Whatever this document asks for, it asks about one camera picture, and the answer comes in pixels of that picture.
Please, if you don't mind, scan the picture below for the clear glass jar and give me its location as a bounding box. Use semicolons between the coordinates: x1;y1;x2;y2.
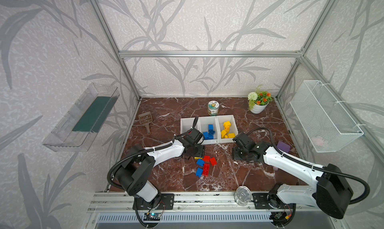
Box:
234;186;253;206

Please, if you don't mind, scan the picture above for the clear plastic wall shelf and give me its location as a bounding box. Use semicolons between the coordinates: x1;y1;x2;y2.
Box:
43;83;120;152

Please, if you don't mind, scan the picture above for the purple scoop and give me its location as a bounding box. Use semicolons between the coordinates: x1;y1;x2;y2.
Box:
277;141;291;153

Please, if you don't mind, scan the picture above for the red tall lego brick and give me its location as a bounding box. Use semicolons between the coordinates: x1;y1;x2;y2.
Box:
210;158;217;166

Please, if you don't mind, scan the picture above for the white wire mesh basket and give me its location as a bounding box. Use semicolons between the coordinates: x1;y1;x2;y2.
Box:
290;80;364;153

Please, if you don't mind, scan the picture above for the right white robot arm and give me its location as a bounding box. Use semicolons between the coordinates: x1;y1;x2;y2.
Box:
232;133;371;219

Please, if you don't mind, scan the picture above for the middle white bin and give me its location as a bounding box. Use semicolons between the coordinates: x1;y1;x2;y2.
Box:
198;116;219;145

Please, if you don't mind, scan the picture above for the brown litter scoop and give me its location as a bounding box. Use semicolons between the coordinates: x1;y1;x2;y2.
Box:
139;112;153;135

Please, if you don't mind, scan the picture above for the right white bin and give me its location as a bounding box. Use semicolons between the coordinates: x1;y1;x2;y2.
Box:
216;115;239;144

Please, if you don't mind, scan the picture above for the long red lego brick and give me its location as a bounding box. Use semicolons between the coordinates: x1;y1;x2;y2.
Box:
202;163;211;176

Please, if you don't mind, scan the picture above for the potted artificial flower plant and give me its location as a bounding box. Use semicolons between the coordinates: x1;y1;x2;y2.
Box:
248;85;273;114

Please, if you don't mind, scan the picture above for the left white bin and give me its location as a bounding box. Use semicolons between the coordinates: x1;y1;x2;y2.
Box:
181;117;202;144

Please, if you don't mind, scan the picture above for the white bin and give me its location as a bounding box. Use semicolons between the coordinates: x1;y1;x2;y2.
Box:
198;116;219;145
181;117;202;144
216;115;239;144

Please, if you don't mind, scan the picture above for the yellow lego brick in bin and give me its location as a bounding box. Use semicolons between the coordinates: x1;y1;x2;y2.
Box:
223;121;231;131

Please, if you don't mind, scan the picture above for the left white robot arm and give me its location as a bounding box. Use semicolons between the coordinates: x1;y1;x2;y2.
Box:
107;128;204;207

